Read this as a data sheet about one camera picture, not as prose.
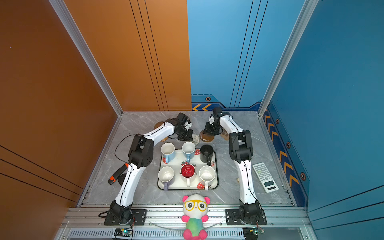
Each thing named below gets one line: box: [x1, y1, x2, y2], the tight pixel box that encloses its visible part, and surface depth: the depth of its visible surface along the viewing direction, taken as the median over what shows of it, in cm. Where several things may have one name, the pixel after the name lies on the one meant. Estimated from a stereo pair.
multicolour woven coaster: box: [192, 133, 200, 146], surface depth 104 cm
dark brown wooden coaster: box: [199, 130, 215, 143], surface depth 105 cm
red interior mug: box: [180, 163, 196, 187], surface depth 84 cm
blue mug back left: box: [160, 142, 176, 164], surface depth 91 cm
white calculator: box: [252, 162, 279, 193], surface depth 86 cm
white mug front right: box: [199, 165, 216, 191], surface depth 83 cm
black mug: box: [200, 144, 214, 166], surface depth 91 cm
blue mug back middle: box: [181, 141, 196, 164], surface depth 90 cm
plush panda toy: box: [181, 193, 211, 240], surface depth 71 cm
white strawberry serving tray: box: [157, 149, 219, 190], surface depth 85 cm
